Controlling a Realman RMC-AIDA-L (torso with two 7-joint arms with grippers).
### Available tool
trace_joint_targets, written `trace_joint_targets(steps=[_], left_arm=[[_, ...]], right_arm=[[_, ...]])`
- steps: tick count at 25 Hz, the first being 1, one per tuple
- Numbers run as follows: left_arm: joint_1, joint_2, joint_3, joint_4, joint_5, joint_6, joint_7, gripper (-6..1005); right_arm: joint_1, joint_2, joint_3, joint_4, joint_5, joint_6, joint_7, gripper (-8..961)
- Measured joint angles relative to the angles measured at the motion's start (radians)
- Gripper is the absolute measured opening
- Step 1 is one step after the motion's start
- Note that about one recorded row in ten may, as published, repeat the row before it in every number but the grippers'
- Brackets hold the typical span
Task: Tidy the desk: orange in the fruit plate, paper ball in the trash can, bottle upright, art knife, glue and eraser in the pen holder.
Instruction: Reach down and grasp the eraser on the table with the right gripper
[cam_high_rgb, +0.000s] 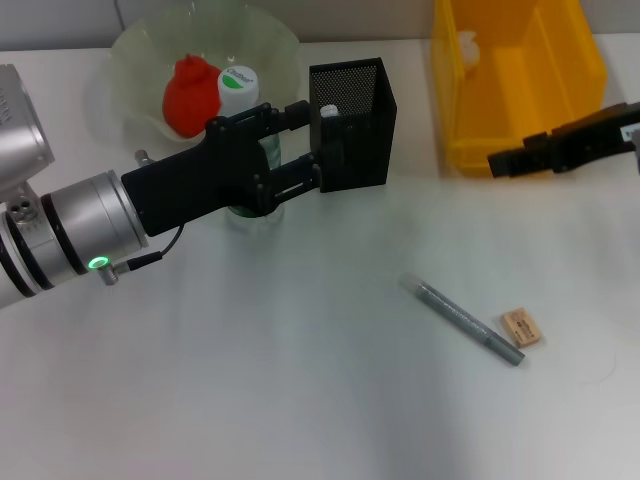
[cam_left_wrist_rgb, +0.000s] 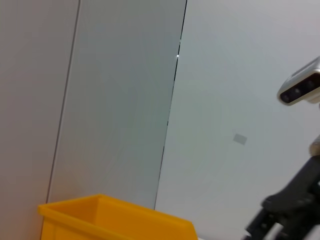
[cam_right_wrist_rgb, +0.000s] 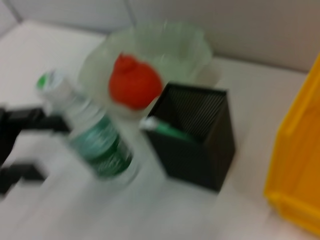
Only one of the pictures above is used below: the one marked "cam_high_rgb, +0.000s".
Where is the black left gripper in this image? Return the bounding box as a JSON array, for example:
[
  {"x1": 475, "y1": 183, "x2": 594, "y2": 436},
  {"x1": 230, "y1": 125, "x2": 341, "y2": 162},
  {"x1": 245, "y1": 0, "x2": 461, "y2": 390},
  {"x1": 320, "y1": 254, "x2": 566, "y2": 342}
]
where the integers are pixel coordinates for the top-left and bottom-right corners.
[{"x1": 121, "y1": 99, "x2": 324, "y2": 237}]

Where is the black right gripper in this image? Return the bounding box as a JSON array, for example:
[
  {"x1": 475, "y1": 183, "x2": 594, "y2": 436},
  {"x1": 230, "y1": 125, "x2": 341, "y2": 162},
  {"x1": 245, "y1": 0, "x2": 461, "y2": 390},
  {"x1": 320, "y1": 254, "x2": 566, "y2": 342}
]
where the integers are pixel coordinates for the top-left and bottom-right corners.
[{"x1": 487, "y1": 102, "x2": 640, "y2": 179}]

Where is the clear green-label water bottle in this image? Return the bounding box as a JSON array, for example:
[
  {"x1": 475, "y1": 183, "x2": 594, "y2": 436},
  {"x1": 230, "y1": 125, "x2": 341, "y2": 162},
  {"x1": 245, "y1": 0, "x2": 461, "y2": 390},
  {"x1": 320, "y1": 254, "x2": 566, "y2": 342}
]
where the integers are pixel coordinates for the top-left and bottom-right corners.
[{"x1": 217, "y1": 66, "x2": 287, "y2": 235}]

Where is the red-orange toy orange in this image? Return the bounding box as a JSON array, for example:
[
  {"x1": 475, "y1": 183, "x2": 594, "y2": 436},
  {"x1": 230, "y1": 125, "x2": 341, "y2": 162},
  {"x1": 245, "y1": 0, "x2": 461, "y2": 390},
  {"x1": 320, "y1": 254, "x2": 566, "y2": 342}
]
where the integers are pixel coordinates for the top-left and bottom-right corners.
[{"x1": 162, "y1": 53, "x2": 224, "y2": 140}]

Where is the white paper ball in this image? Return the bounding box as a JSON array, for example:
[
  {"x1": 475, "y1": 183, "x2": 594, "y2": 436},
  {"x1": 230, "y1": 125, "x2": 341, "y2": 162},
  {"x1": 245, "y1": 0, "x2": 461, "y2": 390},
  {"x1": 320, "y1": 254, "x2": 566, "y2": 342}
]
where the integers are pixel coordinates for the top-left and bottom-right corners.
[{"x1": 457, "y1": 29, "x2": 482, "y2": 69}]

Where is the tan rectangular eraser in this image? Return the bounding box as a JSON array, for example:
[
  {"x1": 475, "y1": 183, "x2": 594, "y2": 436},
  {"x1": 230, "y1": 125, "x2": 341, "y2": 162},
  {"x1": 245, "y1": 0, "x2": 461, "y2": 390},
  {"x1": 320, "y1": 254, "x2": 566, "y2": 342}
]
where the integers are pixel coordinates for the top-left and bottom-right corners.
[{"x1": 499, "y1": 307, "x2": 544, "y2": 347}]

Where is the black mesh pen holder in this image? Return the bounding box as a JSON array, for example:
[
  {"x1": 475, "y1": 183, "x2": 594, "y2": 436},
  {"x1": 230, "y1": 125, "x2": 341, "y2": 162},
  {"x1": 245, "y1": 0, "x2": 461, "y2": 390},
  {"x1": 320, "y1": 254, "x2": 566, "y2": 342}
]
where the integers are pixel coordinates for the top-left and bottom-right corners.
[{"x1": 308, "y1": 57, "x2": 399, "y2": 195}]

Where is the clear glass fruit plate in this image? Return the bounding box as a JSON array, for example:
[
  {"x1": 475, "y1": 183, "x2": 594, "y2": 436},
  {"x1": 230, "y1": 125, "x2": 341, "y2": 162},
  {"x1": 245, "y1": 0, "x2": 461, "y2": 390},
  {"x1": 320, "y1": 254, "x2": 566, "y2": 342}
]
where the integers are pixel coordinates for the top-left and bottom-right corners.
[{"x1": 84, "y1": 0, "x2": 301, "y2": 146}]

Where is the grey marker pen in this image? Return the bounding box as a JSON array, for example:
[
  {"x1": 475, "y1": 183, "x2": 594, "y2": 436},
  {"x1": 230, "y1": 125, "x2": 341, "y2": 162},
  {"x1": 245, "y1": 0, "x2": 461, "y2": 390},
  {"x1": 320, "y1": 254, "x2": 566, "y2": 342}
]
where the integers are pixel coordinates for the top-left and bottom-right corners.
[{"x1": 398, "y1": 272, "x2": 526, "y2": 368}]

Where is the yellow plastic storage bin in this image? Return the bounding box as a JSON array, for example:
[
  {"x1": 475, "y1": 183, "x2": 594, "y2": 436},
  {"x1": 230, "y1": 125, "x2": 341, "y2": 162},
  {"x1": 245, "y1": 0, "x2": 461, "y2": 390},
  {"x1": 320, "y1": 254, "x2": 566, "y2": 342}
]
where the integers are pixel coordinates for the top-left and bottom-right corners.
[{"x1": 430, "y1": 0, "x2": 609, "y2": 179}]

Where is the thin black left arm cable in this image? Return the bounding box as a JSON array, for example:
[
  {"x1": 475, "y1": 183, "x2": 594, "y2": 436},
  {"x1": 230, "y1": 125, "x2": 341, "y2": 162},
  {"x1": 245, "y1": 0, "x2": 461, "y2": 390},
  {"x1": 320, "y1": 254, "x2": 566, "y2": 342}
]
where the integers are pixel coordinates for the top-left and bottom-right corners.
[{"x1": 112, "y1": 222, "x2": 184, "y2": 274}]

